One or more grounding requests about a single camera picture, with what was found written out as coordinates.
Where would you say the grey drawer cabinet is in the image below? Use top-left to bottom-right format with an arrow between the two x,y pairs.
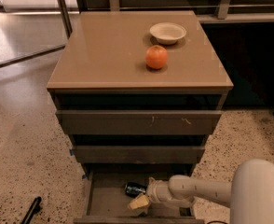
46,10 -> 234,224

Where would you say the orange fruit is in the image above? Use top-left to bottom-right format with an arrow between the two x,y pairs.
145,45 -> 168,70

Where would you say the blue tape piece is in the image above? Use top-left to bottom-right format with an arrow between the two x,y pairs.
69,149 -> 75,156

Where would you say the dark metal pole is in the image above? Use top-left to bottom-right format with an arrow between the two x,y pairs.
57,0 -> 72,37

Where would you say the white paper bowl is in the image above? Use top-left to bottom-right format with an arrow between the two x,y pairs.
149,22 -> 186,45

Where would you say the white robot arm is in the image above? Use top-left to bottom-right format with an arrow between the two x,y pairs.
125,159 -> 274,224

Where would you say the blue pepsi can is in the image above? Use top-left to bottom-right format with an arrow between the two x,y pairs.
124,182 -> 147,198

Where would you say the top grey drawer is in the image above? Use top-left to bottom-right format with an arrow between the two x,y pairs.
56,110 -> 221,135

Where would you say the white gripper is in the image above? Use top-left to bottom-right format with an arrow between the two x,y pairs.
128,177 -> 173,210

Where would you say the black object on floor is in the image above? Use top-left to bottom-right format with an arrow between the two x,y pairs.
21,197 -> 42,224

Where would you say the bottom open grey drawer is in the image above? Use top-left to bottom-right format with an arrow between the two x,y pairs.
73,169 -> 205,224

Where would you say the middle grey drawer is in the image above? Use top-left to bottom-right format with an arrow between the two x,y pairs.
73,146 -> 205,164

